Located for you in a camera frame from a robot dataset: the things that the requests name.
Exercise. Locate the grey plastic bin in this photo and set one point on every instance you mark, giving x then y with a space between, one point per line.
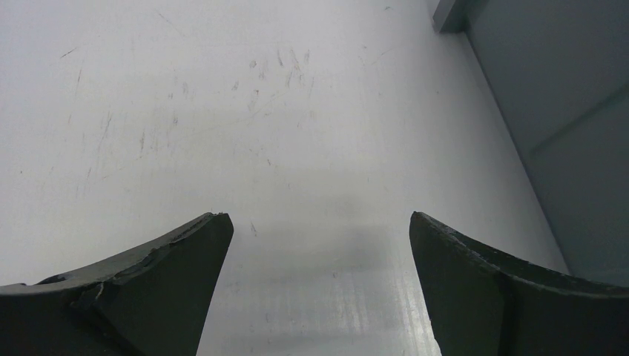
558 71

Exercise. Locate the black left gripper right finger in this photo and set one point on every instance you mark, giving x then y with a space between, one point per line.
482 301

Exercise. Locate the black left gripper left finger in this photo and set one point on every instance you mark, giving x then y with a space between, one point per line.
149 300

